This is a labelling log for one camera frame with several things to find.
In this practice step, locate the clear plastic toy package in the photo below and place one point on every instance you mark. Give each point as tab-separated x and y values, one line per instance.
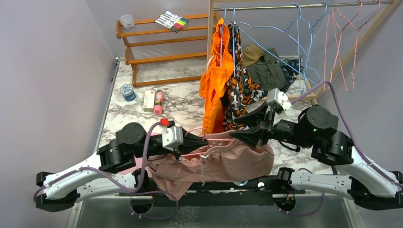
241	183

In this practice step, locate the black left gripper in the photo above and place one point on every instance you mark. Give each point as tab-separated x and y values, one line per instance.
191	143

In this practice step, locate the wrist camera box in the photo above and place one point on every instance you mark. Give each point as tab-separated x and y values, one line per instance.
172	135
278	101

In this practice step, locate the pink shorts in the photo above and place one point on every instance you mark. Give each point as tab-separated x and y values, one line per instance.
227	162

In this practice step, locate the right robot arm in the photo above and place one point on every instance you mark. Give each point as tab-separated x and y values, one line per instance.
317	129

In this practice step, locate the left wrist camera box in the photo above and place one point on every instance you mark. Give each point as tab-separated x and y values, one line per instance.
172	135

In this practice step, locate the marker pen set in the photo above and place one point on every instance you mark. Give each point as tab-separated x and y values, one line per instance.
171	21

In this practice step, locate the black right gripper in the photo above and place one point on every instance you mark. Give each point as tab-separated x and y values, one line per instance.
262	126

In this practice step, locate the olive green garment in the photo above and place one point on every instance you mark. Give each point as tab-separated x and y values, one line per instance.
267	72

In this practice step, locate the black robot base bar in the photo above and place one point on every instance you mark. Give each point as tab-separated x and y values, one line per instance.
259	191

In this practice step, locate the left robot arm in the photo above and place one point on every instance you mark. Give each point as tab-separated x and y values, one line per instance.
116	167

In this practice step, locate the metal hanging rod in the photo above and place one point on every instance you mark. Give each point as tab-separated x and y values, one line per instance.
321	5

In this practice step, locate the white rectangular box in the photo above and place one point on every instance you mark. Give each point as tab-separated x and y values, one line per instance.
149	101

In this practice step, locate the pink floral bottle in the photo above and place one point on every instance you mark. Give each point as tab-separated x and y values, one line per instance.
158	103

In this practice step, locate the clear plastic cup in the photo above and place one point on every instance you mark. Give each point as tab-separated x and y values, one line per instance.
127	22

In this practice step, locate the blue wire hanger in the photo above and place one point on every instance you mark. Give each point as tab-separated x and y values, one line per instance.
293	32

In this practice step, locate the blue hanger holding shorts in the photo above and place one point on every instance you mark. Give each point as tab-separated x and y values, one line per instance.
232	44

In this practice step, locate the wooden shelf rack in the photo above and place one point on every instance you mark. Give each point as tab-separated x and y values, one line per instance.
151	43

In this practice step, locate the camouflage orange black shorts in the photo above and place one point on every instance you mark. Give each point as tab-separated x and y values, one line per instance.
242	90

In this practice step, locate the pink wire hanger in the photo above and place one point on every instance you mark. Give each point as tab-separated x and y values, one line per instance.
204	136
342	36

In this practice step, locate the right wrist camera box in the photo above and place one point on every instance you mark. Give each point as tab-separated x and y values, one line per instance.
278	101

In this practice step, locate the tan folded garment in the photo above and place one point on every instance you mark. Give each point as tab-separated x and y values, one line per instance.
251	55

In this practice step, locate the wooden clothes rack frame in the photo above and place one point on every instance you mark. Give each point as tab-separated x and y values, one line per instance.
314	94

